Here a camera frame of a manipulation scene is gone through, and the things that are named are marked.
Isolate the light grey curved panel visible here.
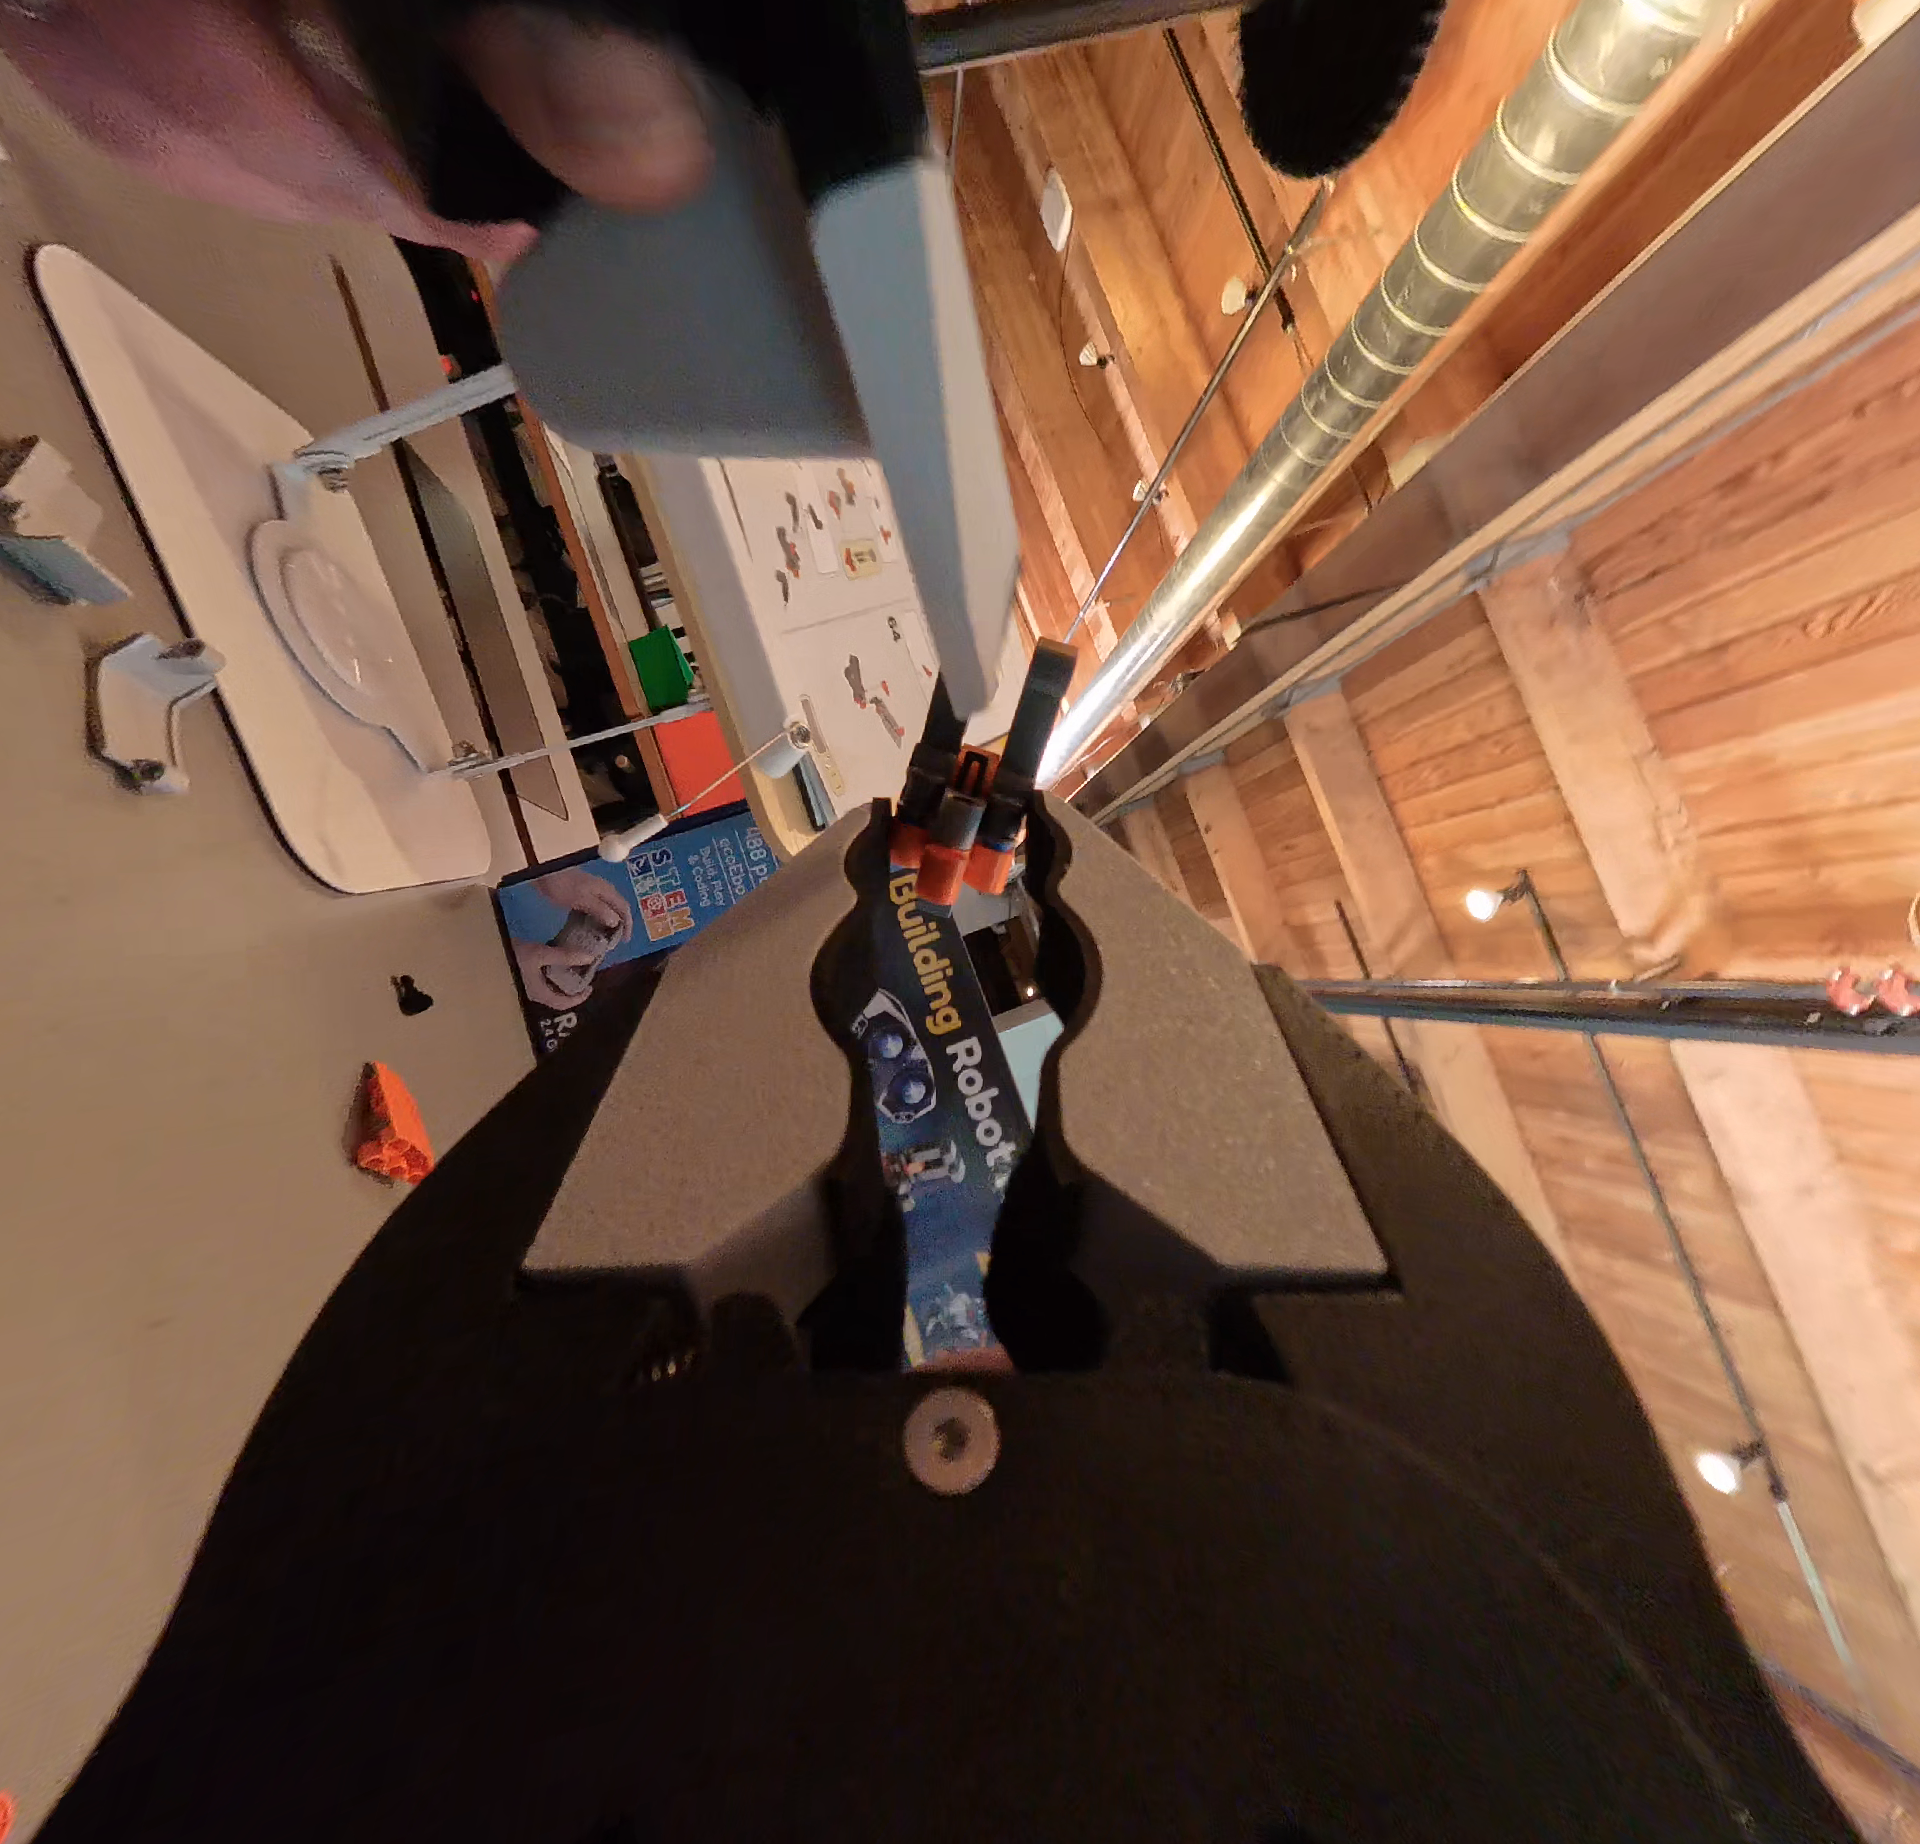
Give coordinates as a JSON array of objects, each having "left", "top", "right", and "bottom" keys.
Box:
[{"left": 81, "top": 631, "right": 227, "bottom": 797}]

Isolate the person's left hand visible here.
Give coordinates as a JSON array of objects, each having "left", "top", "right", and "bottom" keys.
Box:
[{"left": 0, "top": 0, "right": 718, "bottom": 260}]

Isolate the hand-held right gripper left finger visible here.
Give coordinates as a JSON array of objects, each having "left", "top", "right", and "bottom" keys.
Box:
[{"left": 516, "top": 802, "right": 903, "bottom": 1295}]

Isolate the metal ceiling rail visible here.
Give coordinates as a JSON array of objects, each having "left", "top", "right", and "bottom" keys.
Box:
[{"left": 1294, "top": 971, "right": 1920, "bottom": 1061}]

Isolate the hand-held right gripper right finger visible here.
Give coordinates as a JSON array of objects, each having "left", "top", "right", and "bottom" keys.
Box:
[{"left": 1027, "top": 795, "right": 1390, "bottom": 1298}]

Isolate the grey orange brick claw assembly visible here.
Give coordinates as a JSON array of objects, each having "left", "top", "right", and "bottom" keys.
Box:
[{"left": 899, "top": 639, "right": 1084, "bottom": 829}]

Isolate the light grey box panel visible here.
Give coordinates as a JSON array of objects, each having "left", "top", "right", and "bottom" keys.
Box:
[{"left": 0, "top": 435, "right": 134, "bottom": 611}]

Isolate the instruction booklet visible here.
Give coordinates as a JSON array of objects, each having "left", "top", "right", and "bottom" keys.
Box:
[{"left": 704, "top": 454, "right": 955, "bottom": 770}]

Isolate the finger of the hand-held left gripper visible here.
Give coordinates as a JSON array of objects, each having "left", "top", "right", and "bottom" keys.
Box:
[{"left": 814, "top": 161, "right": 1030, "bottom": 715}]

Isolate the white book stand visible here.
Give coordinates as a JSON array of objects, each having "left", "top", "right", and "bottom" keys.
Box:
[{"left": 30, "top": 241, "right": 842, "bottom": 896}]

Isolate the orange wedge brick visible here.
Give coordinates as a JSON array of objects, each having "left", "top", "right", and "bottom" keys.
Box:
[{"left": 352, "top": 1059, "right": 438, "bottom": 1185}]

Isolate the dark blue robot kit box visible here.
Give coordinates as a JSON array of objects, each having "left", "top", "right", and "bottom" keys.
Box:
[{"left": 496, "top": 810, "right": 1055, "bottom": 1375}]

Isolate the black support pole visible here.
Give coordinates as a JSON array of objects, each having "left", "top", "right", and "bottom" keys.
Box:
[{"left": 913, "top": 0, "right": 1475, "bottom": 184}]

